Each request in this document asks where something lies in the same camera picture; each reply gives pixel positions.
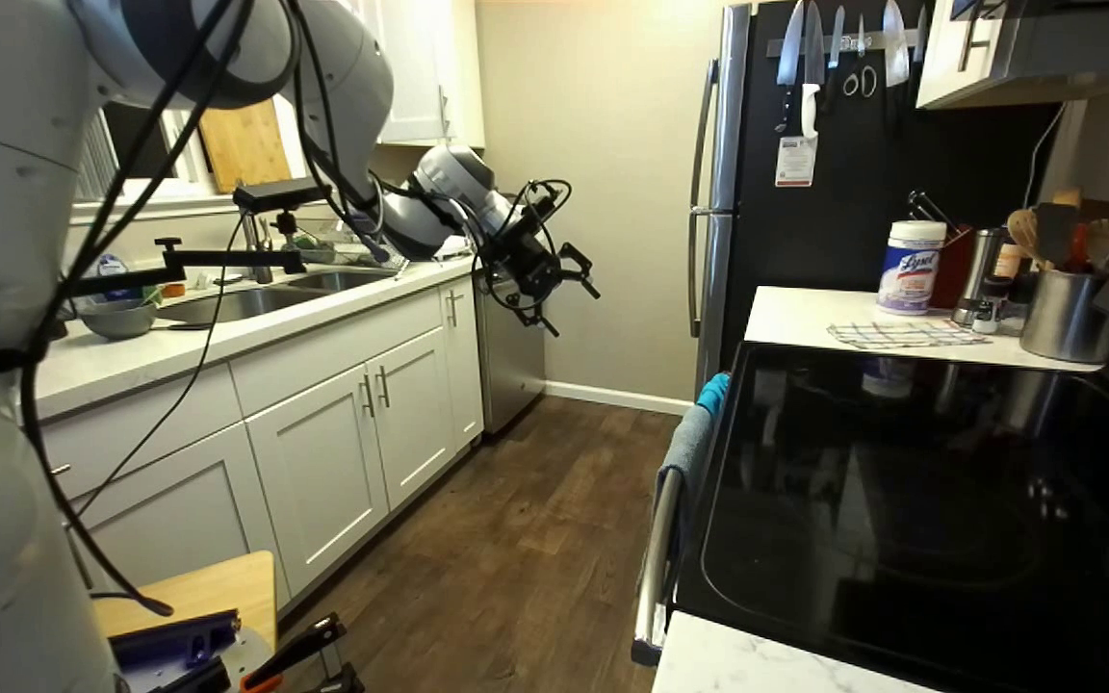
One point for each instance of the black scissors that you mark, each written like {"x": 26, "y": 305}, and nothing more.
{"x": 857, "y": 83}

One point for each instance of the orange-brown spice bottle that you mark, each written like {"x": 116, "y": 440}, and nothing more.
{"x": 953, "y": 271}

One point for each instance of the steel shaker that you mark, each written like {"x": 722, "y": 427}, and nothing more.
{"x": 983, "y": 273}

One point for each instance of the black clamp tool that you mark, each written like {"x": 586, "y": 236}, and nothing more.
{"x": 290, "y": 649}

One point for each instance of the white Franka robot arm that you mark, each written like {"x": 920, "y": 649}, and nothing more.
{"x": 1, "y": 195}

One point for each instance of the wooden cutting board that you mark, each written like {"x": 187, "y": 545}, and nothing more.
{"x": 246, "y": 146}

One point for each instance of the white lattice trivet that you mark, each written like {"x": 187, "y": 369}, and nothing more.
{"x": 908, "y": 335}

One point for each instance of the white framed window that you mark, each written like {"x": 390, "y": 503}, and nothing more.
{"x": 133, "y": 142}

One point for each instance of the clear soap bottle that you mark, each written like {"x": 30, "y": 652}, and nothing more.
{"x": 115, "y": 271}

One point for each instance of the light wooden board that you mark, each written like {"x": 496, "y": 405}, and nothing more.
{"x": 196, "y": 589}

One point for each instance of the black spatula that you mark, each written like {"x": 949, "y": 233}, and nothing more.
{"x": 1062, "y": 233}

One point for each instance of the white disinfectant wipes canister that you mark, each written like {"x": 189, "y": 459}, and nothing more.
{"x": 911, "y": 271}

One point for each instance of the black refrigerator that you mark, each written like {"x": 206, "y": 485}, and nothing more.
{"x": 866, "y": 233}

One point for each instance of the black stereo camera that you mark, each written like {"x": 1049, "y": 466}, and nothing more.
{"x": 278, "y": 195}

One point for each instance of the grey bowl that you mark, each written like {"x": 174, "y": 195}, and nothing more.
{"x": 116, "y": 316}

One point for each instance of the magnetic knife strip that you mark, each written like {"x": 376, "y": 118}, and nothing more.
{"x": 870, "y": 35}

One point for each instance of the white sink base cabinet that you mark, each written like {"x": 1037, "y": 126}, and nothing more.
{"x": 325, "y": 448}

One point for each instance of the stainless steel black oven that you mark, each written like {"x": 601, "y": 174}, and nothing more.
{"x": 940, "y": 540}

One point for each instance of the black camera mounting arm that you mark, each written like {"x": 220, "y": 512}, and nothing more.
{"x": 209, "y": 258}

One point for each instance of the paper tag on refrigerator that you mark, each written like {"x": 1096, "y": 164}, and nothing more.
{"x": 795, "y": 164}

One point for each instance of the white wall cabinet by window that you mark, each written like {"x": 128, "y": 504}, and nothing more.
{"x": 435, "y": 77}

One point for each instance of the bright blue striped towel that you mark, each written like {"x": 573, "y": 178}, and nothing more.
{"x": 716, "y": 389}

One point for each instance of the white wall cabinet over counter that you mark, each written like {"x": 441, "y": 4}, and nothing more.
{"x": 1056, "y": 52}

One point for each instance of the steel utensil holder cup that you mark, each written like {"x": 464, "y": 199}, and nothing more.
{"x": 1062, "y": 319}

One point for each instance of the steel kitchen knife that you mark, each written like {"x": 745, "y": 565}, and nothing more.
{"x": 895, "y": 44}
{"x": 793, "y": 44}
{"x": 816, "y": 77}

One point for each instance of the purple-blue box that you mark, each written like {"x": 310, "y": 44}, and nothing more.
{"x": 174, "y": 640}

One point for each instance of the stainless steel sink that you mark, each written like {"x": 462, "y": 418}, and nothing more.
{"x": 247, "y": 303}

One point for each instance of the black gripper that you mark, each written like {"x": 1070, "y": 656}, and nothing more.
{"x": 535, "y": 254}

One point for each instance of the stainless steel dishwasher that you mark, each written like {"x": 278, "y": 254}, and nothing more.
{"x": 512, "y": 367}

